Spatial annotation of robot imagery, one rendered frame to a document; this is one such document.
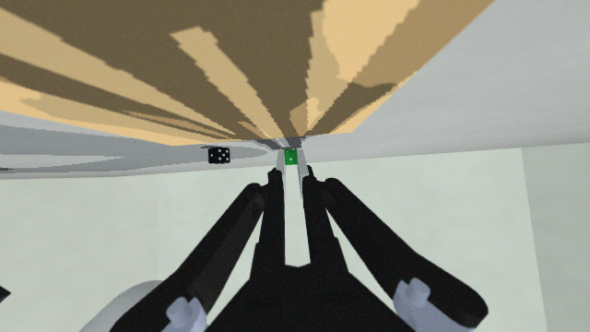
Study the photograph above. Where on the green die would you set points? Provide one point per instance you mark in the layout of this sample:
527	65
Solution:
291	156

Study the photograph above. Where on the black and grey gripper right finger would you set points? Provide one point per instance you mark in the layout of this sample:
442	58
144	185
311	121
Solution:
426	297

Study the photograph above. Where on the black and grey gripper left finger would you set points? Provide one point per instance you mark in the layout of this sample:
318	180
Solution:
183	300

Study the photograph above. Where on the black die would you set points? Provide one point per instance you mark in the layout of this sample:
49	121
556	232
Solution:
218	155

